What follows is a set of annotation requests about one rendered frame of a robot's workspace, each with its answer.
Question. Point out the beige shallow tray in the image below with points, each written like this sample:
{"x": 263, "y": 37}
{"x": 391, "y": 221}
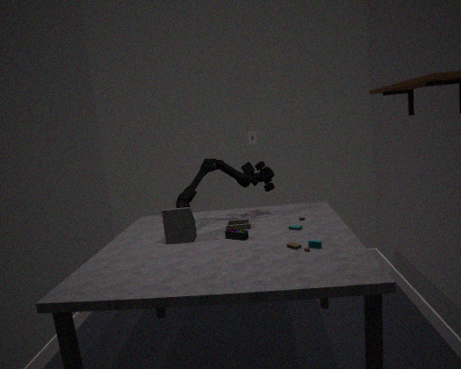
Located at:
{"x": 240, "y": 224}

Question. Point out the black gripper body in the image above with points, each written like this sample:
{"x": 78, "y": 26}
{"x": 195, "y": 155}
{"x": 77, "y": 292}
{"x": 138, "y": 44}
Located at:
{"x": 269, "y": 186}

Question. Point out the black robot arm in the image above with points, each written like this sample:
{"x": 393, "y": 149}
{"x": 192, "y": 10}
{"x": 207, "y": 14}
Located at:
{"x": 244, "y": 179}

